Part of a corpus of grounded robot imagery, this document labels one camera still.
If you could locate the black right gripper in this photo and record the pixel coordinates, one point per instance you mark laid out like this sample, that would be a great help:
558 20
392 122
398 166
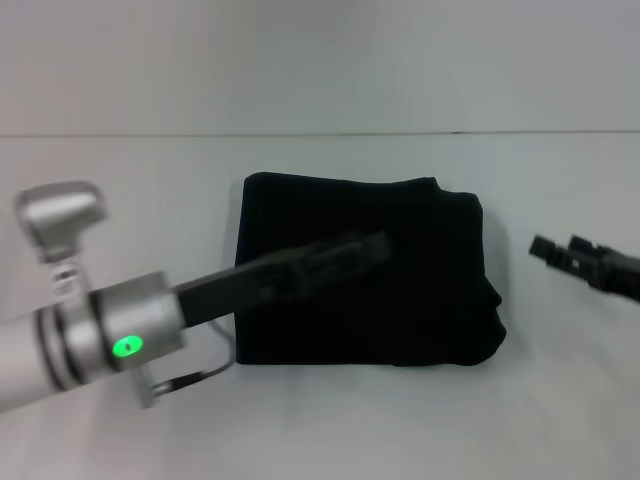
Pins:
617 275

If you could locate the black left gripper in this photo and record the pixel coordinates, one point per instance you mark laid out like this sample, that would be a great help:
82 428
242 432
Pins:
235 290

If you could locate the black t-shirt with FREE print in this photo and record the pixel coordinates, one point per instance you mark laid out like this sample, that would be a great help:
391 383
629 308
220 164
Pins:
400 300

